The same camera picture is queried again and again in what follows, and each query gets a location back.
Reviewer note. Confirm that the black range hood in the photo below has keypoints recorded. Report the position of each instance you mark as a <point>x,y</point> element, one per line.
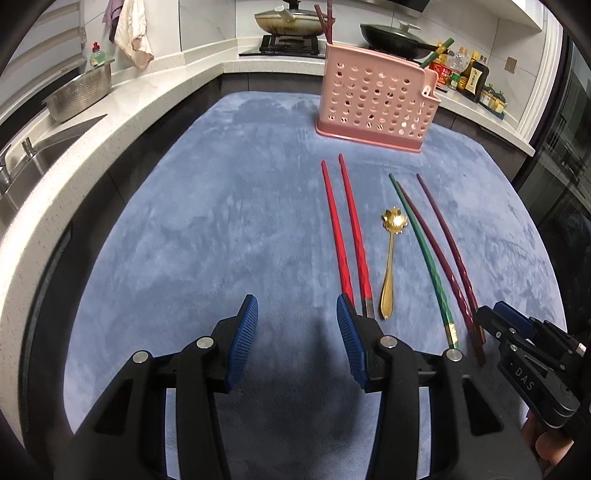
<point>413,4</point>

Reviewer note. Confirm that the gold flower spoon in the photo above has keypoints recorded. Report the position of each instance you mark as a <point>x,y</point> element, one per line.
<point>393,219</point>

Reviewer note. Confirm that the maroon chopstick gold band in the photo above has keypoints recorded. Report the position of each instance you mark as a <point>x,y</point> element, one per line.
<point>438,258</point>
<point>448,235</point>

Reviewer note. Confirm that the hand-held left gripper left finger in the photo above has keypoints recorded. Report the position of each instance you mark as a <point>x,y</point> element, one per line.
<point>240,341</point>

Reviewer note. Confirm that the clear plastic bottle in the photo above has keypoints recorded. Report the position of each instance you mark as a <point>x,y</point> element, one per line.
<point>457,62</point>

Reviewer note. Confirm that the black gas stove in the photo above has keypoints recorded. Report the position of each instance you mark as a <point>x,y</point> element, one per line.
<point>286,46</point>

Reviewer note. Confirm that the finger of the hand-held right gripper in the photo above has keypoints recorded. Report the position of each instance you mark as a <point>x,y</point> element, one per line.
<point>512,316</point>
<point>491,323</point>

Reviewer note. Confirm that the purple cloth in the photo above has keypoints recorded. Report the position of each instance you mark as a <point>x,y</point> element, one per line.
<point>113,18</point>

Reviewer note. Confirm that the green dish soap bottle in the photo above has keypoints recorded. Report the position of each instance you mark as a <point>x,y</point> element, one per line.
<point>97,57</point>

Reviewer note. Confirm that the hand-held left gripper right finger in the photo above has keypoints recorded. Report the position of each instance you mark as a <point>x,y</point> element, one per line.
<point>353,341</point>

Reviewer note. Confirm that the blue plush blanket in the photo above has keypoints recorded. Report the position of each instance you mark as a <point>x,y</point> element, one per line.
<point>207,230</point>

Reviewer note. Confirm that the yellow packet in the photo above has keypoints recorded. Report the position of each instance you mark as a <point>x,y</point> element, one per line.
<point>444,57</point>

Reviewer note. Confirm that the person's right hand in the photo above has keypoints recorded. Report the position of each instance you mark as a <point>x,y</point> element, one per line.
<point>545,450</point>

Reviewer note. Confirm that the pink perforated utensil holder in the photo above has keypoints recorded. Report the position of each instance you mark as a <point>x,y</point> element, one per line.
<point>369,101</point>

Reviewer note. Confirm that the white kitchen counter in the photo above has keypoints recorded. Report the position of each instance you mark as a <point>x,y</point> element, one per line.
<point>152,92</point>

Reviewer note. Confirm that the black framed glass door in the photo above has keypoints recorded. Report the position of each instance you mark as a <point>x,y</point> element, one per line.
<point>563,161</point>

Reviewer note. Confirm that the green chopstick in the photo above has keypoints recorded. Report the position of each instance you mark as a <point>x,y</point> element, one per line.
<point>422,249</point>
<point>438,51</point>

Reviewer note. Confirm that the stainless steel sink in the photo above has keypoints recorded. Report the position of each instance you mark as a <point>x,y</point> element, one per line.
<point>51,138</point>

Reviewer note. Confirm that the red chopstick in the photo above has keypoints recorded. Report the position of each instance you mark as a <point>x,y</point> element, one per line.
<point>334,221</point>
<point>353,217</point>

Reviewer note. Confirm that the dark soy sauce bottle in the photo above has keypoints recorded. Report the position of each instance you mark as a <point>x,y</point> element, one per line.
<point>474,78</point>

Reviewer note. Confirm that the wall switch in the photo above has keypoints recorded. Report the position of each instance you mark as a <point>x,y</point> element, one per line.
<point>510,64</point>

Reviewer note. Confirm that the stainless steel bowl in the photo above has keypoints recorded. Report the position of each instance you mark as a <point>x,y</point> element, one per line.
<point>78,94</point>

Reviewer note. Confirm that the wok with glass lid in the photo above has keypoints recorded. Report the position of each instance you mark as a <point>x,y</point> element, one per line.
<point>286,23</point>

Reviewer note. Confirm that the red and brown chopsticks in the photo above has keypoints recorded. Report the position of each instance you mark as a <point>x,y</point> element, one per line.
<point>330,21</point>

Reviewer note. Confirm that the chrome faucet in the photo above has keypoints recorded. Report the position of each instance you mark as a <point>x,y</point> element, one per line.
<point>4,170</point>

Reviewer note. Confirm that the white hanging towel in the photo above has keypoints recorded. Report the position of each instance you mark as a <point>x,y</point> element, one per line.
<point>134,37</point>

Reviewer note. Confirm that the small green label jar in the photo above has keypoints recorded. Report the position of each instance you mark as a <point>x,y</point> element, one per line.
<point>455,82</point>

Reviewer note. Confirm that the black wok with lid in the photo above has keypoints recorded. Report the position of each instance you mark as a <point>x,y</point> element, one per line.
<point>392,39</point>

